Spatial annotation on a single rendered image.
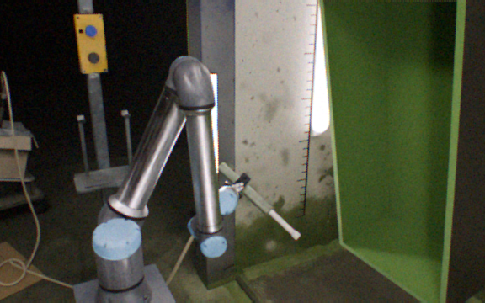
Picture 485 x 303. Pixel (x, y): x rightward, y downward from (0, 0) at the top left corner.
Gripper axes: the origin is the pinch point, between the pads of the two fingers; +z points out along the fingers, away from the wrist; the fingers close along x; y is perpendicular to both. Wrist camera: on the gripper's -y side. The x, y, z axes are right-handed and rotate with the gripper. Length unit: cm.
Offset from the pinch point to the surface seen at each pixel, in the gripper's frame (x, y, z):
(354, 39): -6, -81, -16
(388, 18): -1, -99, -11
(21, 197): -116, 136, 118
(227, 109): -29.4, -24.1, 21.2
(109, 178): -47, 39, 4
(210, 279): 27, 55, 48
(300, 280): 67, 22, 55
